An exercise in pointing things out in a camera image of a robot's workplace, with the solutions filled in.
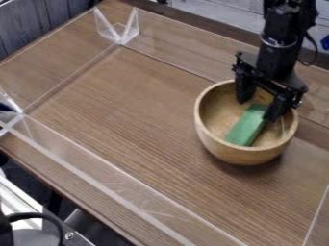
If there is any clear acrylic corner bracket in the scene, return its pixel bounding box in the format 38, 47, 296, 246
93, 8, 141, 45

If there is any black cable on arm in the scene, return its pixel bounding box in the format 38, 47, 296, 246
297, 32, 320, 67

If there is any grey metal bracket with screw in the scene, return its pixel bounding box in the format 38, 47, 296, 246
0, 220, 97, 246

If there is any blue object at right edge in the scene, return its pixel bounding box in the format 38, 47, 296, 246
320, 35, 329, 51

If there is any clear acrylic front barrier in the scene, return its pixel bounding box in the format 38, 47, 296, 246
0, 89, 247, 246

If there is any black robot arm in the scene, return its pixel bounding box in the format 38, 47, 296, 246
233, 0, 319, 122

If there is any black cable bottom left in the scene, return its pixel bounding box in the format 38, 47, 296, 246
0, 211, 66, 246

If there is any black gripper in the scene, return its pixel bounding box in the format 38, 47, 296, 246
233, 35, 309, 123

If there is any green rectangular block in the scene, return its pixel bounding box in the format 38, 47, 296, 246
225, 104, 267, 146

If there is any brown wooden bowl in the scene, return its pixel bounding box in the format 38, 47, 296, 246
194, 80, 299, 165

